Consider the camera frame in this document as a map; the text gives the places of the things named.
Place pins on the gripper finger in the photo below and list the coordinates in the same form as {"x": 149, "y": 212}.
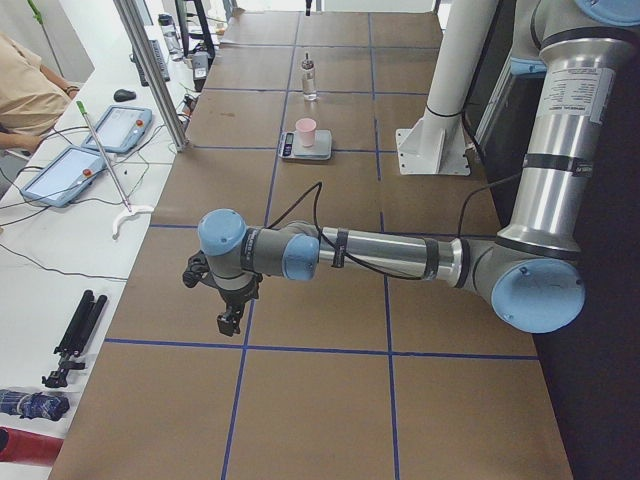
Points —
{"x": 229, "y": 321}

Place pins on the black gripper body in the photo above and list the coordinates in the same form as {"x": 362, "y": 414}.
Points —
{"x": 235, "y": 298}

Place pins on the pink paper cup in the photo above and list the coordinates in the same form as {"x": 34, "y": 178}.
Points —
{"x": 306, "y": 130}

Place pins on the glass sauce bottle metal spout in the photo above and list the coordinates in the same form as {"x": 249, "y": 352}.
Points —
{"x": 308, "y": 78}

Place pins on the silver electronic kitchen scale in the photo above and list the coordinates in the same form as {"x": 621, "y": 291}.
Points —
{"x": 291, "y": 148}

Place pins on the white curved plastic piece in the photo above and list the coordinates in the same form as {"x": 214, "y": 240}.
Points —
{"x": 126, "y": 214}

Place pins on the black folded tripod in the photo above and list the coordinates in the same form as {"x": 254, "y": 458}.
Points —
{"x": 75, "y": 339}

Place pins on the blue folded umbrella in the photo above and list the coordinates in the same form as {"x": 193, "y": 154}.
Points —
{"x": 33, "y": 405}

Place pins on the far teach pendant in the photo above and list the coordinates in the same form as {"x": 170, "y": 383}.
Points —
{"x": 120, "y": 128}

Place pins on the teach pendant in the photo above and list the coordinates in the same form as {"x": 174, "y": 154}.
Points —
{"x": 65, "y": 177}
{"x": 120, "y": 128}

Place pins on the near teach pendant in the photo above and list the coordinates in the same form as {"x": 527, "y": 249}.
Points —
{"x": 65, "y": 177}

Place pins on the black computer mouse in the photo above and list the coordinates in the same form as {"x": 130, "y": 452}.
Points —
{"x": 124, "y": 95}

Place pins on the red cylinder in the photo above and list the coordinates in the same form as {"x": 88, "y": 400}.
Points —
{"x": 23, "y": 447}

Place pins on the black box with label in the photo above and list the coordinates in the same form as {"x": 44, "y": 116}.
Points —
{"x": 200, "y": 69}

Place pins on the clear water bottle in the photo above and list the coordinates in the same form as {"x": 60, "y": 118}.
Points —
{"x": 170, "y": 36}

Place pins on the person in beige shirt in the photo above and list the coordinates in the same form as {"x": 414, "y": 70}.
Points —
{"x": 33, "y": 97}

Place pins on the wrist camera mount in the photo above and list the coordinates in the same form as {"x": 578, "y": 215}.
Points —
{"x": 197, "y": 267}

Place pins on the white camera pole base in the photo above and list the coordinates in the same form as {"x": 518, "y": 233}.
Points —
{"x": 435, "y": 145}

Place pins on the aluminium frame post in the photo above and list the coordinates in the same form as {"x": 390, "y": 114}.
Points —
{"x": 143, "y": 51}

